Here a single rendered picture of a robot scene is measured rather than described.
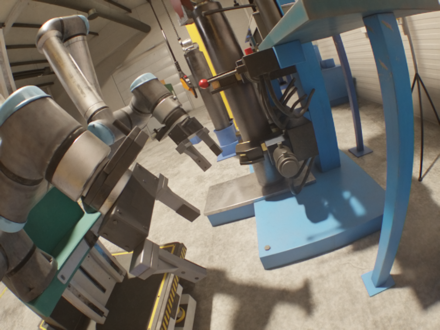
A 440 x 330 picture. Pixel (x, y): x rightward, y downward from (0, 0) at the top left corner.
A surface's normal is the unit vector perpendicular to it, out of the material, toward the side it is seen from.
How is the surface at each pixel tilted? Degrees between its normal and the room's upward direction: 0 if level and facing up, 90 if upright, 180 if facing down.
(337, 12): 90
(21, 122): 85
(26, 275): 70
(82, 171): 84
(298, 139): 90
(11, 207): 123
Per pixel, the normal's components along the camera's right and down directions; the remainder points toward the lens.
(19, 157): 0.49, 0.39
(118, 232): 0.14, 0.45
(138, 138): 0.70, -0.67
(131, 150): 0.40, 0.16
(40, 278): 0.72, -0.50
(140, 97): -0.43, 0.54
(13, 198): 0.68, 0.55
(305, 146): -0.07, 0.42
